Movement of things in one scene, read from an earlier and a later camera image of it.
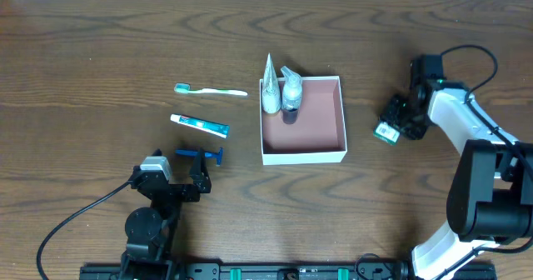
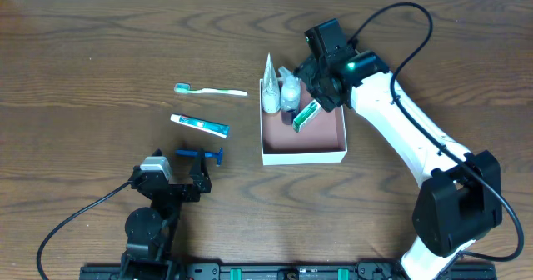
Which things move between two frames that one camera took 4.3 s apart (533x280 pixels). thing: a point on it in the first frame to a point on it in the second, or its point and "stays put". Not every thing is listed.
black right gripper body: x=400 y=116 to x=313 y=80
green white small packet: x=386 y=133 to x=306 y=116
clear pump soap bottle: x=291 y=96 stays put
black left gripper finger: x=157 y=152 stays put
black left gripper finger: x=200 y=174 stays put
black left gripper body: x=176 y=191 stays put
